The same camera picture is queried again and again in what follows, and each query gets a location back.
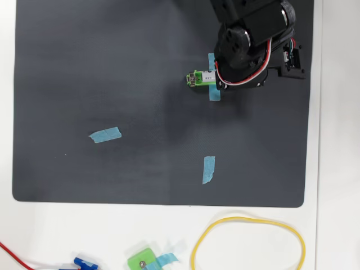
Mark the green block with screws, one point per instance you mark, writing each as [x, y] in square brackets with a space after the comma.
[137, 260]

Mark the blue tape on green block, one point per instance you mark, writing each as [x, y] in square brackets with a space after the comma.
[167, 258]

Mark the white AA battery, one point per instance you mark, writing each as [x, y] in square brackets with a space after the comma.
[208, 77]

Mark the blue masking tape strip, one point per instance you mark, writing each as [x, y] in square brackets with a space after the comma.
[215, 94]

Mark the green battery holder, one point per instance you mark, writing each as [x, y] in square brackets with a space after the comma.
[198, 76]

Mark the blue alligator clip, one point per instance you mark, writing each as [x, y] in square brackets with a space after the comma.
[81, 262]

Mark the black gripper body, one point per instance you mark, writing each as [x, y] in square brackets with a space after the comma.
[244, 80]

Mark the blue masking tape piece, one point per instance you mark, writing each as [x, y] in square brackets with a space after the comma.
[208, 168]
[107, 134]

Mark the black textured mat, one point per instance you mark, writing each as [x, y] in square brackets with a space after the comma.
[112, 70]

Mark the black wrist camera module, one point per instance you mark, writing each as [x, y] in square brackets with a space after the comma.
[294, 70]

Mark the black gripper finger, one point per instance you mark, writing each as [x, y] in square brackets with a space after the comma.
[220, 86]
[220, 63]

